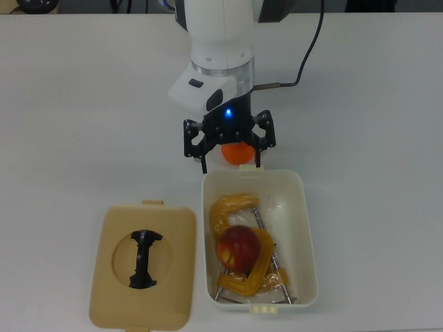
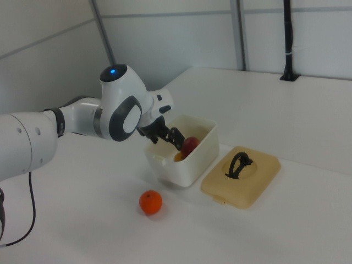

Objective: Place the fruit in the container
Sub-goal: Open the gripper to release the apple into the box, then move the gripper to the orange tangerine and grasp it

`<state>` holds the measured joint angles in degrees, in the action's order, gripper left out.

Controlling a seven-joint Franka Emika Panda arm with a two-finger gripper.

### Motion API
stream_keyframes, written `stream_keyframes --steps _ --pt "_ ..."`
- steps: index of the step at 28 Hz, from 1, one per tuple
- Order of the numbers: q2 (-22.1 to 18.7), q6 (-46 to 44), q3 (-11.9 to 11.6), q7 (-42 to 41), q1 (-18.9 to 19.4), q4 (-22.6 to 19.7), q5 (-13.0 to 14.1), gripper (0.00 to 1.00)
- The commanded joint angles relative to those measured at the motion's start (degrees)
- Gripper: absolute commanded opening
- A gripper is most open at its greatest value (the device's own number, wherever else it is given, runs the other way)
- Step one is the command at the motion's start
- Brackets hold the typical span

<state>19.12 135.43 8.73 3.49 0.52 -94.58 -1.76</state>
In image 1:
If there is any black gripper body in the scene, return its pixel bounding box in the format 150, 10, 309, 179
202, 90, 255, 146

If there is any orange fruit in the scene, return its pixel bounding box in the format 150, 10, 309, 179
221, 142, 254, 165

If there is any red apple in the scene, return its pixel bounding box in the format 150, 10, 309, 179
216, 225, 262, 272

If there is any white plastic container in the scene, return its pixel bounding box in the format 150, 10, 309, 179
201, 165, 319, 315

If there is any tan container lid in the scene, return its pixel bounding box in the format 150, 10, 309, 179
88, 199, 197, 332

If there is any large yellow C-clamp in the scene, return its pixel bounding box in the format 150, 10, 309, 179
208, 193, 299, 306

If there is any clear plastic bag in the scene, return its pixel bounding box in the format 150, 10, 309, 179
209, 196, 290, 298

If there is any small yellow C-clamp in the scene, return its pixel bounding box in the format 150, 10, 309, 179
214, 228, 274, 302

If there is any black round object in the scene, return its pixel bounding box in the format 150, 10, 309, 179
16, 0, 60, 15

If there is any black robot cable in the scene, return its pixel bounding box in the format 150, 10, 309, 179
253, 0, 326, 91

